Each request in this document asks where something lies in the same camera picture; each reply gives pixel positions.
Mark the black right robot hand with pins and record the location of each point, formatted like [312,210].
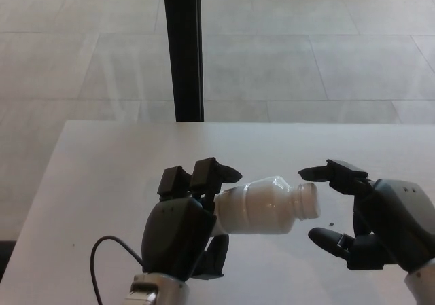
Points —
[397,223]

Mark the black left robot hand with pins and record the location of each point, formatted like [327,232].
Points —
[175,240]

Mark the white plastic bottle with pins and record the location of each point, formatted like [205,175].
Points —
[258,210]

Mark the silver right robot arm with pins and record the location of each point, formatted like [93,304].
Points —
[421,284]

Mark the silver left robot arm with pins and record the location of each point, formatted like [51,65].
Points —
[159,291]

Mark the dark base beside table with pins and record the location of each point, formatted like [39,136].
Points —
[6,255]

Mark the black vertical frame post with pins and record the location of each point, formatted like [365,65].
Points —
[183,47]

